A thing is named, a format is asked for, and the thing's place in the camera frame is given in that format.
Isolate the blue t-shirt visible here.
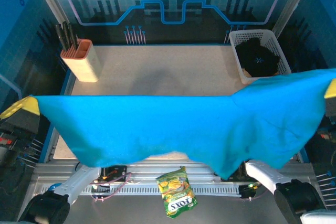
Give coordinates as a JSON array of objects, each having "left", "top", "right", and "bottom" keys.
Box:
[{"left": 34, "top": 68, "right": 336, "bottom": 180}]

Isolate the white plastic basket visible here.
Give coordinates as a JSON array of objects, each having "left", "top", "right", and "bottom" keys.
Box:
[{"left": 228, "top": 29, "right": 292, "bottom": 86}]

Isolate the beige knife block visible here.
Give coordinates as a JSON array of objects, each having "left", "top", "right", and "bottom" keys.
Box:
[{"left": 60, "top": 39, "right": 102, "bottom": 83}]

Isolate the black t-shirt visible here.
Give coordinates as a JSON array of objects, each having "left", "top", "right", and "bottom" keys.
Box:
[{"left": 235, "top": 37, "right": 281, "bottom": 78}]

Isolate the green snack bag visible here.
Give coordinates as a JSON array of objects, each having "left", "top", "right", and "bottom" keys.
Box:
[{"left": 155, "top": 166, "right": 198, "bottom": 219}]

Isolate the black handled knife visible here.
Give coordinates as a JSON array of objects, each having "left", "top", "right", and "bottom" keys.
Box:
[
  {"left": 61, "top": 21, "right": 75, "bottom": 50},
  {"left": 68, "top": 23, "right": 79, "bottom": 48},
  {"left": 54, "top": 24, "right": 69, "bottom": 51}
]

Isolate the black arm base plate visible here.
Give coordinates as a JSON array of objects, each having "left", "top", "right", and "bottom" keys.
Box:
[{"left": 100, "top": 165, "right": 128, "bottom": 183}]

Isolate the white slotted cable duct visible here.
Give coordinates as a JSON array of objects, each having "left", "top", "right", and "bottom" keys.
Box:
[{"left": 41, "top": 184, "right": 244, "bottom": 196}]

